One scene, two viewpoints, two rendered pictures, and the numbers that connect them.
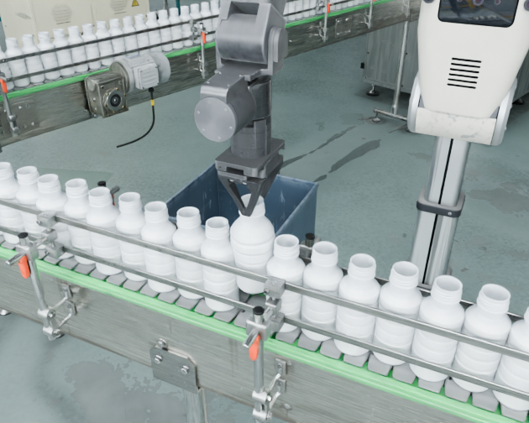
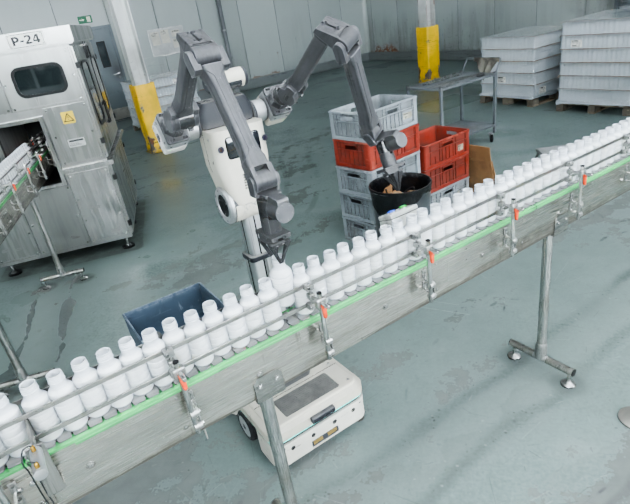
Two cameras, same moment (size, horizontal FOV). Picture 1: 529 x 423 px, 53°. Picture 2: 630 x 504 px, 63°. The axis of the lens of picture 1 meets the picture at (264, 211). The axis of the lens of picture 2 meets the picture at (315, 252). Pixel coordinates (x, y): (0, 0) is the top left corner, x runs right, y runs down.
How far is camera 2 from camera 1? 112 cm
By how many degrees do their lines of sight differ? 48
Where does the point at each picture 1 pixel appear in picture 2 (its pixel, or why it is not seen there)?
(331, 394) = (344, 321)
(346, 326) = (336, 283)
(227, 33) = (261, 179)
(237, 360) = (301, 344)
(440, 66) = (239, 181)
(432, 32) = (229, 166)
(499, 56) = not seen: hidden behind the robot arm
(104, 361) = not seen: outside the picture
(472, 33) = not seen: hidden behind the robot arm
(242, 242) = (286, 276)
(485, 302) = (371, 236)
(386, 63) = (17, 241)
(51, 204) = (160, 344)
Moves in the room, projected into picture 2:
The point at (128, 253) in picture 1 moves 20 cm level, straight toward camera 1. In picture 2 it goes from (222, 335) to (288, 336)
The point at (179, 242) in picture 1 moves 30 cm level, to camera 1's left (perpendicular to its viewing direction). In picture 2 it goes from (251, 303) to (179, 366)
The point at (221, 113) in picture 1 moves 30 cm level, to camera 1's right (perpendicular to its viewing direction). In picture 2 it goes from (287, 208) to (340, 171)
